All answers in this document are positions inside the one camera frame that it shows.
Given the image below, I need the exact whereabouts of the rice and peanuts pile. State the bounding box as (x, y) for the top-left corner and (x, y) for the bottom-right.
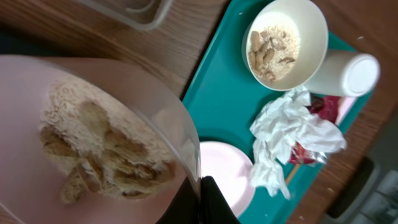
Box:
(39, 77), (176, 204)

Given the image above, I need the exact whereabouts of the red snack wrapper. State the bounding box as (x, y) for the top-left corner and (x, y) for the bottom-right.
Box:
(289, 96), (347, 165)

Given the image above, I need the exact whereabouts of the cream white bowl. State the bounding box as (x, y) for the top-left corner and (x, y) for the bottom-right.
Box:
(242, 0), (328, 91)

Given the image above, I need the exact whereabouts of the grey dishwasher rack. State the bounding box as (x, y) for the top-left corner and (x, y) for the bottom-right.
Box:
(320, 157), (397, 224)

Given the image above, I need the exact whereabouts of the wooden chopstick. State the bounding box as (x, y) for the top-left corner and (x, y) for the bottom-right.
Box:
(285, 164), (301, 185)

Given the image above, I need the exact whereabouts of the pink bowl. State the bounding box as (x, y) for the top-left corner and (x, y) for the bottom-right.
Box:
(1, 55), (200, 223)

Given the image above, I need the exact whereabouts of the white napkin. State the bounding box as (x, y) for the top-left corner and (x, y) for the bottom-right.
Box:
(250, 87), (347, 200)

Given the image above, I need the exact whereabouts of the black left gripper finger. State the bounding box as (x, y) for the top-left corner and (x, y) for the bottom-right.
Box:
(157, 176), (240, 224)

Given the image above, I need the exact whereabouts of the pink plate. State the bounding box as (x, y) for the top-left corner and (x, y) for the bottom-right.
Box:
(200, 141), (255, 217)

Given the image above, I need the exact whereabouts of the white paper cup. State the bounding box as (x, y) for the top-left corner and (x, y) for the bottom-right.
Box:
(304, 49), (381, 97)

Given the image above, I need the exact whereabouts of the teal serving tray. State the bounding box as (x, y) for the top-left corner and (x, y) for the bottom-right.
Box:
(182, 0), (374, 224)

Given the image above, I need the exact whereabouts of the clear plastic bin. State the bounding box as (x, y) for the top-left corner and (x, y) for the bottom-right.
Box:
(80, 0), (174, 31)

